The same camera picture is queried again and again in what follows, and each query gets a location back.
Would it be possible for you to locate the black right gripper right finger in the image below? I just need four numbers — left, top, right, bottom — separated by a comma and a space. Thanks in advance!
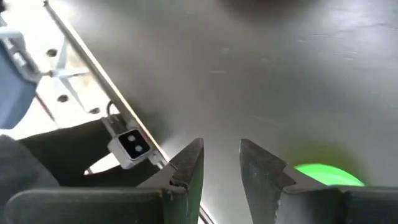
239, 138, 398, 224

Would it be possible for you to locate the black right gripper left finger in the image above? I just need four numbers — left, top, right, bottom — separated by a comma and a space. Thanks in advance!
4, 138, 205, 224

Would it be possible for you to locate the bright green plastic bowl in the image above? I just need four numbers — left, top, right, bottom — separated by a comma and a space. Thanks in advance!
294, 163, 366, 187

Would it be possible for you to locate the blue grey box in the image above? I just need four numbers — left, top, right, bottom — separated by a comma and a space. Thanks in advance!
0, 26, 42, 130

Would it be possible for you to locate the white table-level camera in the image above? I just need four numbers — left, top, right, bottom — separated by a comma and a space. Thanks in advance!
106, 128, 154, 170

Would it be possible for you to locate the black camera cable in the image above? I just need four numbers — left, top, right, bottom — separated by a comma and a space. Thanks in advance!
105, 100, 118, 118

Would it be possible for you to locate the aluminium table frame rail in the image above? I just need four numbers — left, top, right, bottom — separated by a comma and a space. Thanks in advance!
42, 0, 215, 224

